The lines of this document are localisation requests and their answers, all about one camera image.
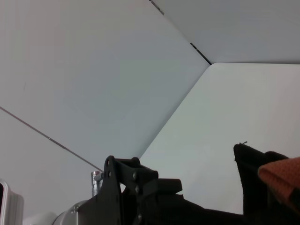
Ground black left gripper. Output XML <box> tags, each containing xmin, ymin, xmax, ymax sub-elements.
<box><xmin>78</xmin><ymin>155</ymin><xmax>183</xmax><ymax>225</ymax></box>

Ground black food bag orange handles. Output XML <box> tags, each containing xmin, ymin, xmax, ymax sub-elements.
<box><xmin>150</xmin><ymin>141</ymin><xmax>300</xmax><ymax>225</ymax></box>

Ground left gripper cable silver plug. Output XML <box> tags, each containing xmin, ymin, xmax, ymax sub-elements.
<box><xmin>90</xmin><ymin>171</ymin><xmax>104</xmax><ymax>197</ymax></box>

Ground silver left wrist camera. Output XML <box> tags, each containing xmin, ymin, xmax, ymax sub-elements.
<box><xmin>0</xmin><ymin>179</ymin><xmax>25</xmax><ymax>225</ymax></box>

